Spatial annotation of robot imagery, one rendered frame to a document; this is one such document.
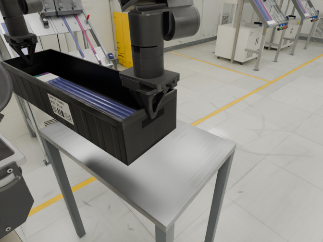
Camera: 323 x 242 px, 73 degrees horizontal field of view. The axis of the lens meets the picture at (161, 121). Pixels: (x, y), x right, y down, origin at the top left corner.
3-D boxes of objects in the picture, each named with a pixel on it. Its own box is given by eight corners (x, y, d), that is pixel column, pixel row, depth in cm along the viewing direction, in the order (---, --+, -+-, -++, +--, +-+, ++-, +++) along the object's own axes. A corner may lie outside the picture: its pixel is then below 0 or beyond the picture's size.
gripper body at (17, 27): (24, 35, 77) (17, 12, 73) (38, 40, 72) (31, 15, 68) (4, 39, 73) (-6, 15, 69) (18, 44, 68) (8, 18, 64)
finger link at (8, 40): (33, 58, 82) (24, 32, 76) (43, 63, 78) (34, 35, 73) (14, 64, 77) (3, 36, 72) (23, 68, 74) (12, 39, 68)
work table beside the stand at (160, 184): (164, 328, 100) (166, 226, 57) (76, 234, 138) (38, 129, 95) (211, 249, 130) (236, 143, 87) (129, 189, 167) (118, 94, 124)
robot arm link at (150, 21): (120, 5, 36) (138, 7, 32) (155, 1, 39) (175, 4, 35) (125, 48, 40) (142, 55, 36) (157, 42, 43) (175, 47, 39)
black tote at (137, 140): (13, 92, 76) (-1, 61, 70) (59, 77, 87) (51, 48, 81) (128, 166, 46) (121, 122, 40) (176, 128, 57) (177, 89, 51)
